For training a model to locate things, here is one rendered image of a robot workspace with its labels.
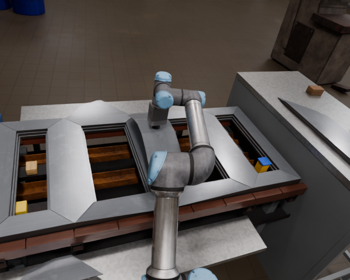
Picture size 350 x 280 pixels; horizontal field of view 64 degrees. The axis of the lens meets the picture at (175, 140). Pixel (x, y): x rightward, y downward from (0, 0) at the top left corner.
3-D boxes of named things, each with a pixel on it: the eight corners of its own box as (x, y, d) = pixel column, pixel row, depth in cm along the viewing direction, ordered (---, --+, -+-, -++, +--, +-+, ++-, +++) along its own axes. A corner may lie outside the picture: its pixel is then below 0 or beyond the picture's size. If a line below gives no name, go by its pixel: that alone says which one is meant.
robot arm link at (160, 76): (155, 78, 124) (154, 69, 130) (153, 99, 131) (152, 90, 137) (173, 79, 125) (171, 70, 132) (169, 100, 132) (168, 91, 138)
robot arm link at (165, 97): (183, 96, 118) (180, 83, 127) (156, 94, 116) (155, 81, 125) (179, 111, 123) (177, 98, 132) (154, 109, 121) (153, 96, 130)
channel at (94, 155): (-7, 165, 155) (-9, 158, 152) (245, 136, 215) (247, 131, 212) (-9, 175, 150) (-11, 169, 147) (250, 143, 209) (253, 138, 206)
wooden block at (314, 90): (310, 95, 202) (313, 89, 199) (305, 91, 206) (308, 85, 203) (321, 95, 205) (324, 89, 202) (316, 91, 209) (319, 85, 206)
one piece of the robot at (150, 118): (165, 91, 142) (160, 118, 152) (148, 92, 139) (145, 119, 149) (171, 101, 135) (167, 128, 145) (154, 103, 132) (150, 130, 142)
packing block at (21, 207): (15, 207, 127) (14, 201, 124) (28, 205, 129) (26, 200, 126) (15, 218, 123) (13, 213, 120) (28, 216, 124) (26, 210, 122)
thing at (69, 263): (-1, 275, 113) (-4, 270, 110) (99, 251, 127) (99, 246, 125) (-5, 307, 104) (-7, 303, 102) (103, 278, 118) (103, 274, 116)
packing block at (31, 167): (27, 166, 145) (25, 161, 143) (38, 165, 147) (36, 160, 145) (26, 175, 141) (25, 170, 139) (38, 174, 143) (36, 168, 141)
